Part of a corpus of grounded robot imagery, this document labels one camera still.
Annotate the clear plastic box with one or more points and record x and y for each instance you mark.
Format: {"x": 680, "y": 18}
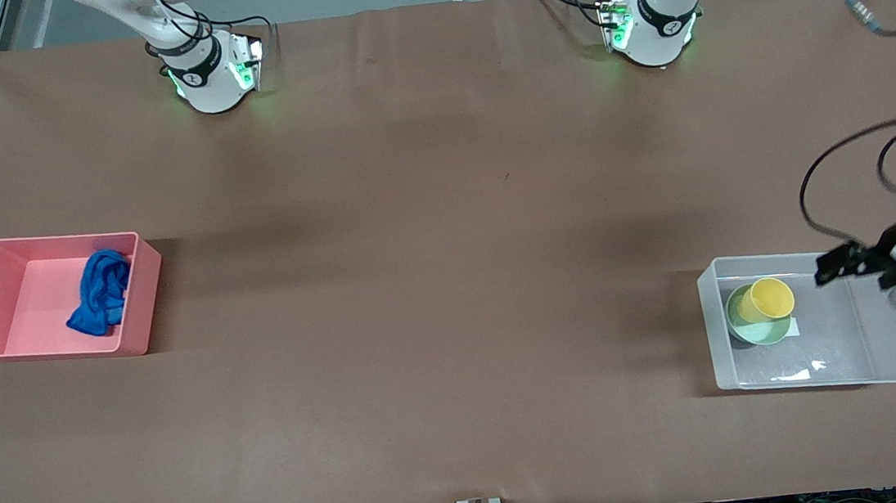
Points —
{"x": 836, "y": 354}

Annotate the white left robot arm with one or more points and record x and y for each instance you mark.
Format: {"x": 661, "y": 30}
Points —
{"x": 660, "y": 25}

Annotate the blue cloth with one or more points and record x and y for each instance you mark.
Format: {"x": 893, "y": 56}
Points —
{"x": 99, "y": 297}

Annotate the pink plastic box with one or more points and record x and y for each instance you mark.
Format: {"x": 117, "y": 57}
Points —
{"x": 26, "y": 308}

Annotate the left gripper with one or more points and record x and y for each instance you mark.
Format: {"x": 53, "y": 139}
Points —
{"x": 881, "y": 255}

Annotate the yellow paper cup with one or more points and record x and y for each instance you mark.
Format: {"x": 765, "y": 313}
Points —
{"x": 771, "y": 298}

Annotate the green bowl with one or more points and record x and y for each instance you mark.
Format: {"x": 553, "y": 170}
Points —
{"x": 760, "y": 332}

